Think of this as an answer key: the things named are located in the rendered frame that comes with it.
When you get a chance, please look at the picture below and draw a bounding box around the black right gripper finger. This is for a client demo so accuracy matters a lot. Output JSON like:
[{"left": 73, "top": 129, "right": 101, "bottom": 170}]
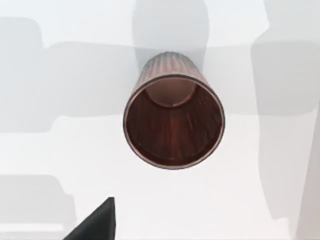
[{"left": 61, "top": 196, "right": 117, "bottom": 240}]

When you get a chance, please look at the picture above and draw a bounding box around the brown ribbed cup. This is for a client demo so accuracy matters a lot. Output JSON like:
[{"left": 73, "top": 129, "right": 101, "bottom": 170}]
[{"left": 122, "top": 51, "right": 226, "bottom": 170}]

